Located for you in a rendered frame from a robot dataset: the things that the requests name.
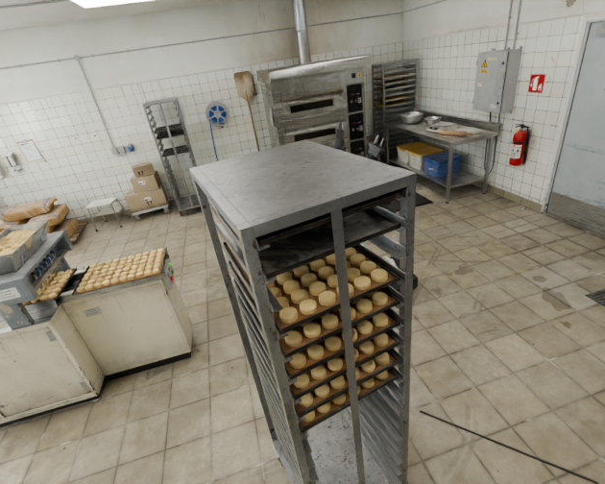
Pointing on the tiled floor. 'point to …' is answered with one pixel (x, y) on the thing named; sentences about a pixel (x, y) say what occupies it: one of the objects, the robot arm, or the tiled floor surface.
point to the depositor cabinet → (35, 370)
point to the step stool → (107, 208)
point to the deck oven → (317, 102)
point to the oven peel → (246, 91)
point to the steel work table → (448, 151)
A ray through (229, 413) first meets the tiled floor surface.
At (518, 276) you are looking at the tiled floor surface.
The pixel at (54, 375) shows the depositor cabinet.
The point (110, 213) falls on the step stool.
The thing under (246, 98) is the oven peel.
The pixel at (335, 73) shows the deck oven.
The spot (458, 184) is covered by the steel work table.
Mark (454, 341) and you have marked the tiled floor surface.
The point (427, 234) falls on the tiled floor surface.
